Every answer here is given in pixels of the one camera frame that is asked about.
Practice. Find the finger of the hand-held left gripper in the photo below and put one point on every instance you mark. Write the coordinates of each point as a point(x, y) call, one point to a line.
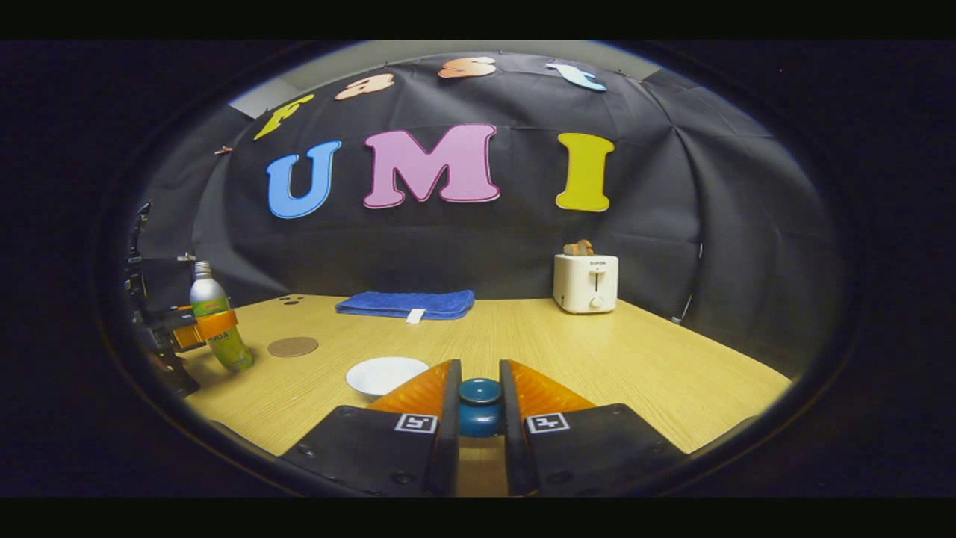
point(216, 326)
point(175, 319)

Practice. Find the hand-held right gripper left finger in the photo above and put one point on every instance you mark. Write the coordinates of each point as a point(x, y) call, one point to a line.
point(373, 448)

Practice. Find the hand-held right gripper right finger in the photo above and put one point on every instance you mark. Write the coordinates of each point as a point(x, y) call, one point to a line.
point(582, 448)

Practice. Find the silver green label water bottle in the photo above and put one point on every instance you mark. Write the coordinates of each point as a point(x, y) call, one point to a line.
point(209, 295)

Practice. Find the green teacup with white inside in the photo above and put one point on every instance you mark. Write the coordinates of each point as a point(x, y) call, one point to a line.
point(381, 373)

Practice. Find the round brown coaster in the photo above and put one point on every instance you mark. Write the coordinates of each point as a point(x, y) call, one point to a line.
point(293, 347)

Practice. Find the teal teacup lid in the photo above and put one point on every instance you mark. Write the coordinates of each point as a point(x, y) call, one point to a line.
point(479, 418)

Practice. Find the folded blue towel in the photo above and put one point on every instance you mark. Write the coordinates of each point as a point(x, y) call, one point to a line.
point(407, 304)

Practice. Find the white toaster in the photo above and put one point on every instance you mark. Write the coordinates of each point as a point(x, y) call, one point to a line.
point(586, 284)

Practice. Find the toasted bread slice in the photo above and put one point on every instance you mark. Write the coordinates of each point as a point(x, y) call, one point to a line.
point(577, 248)

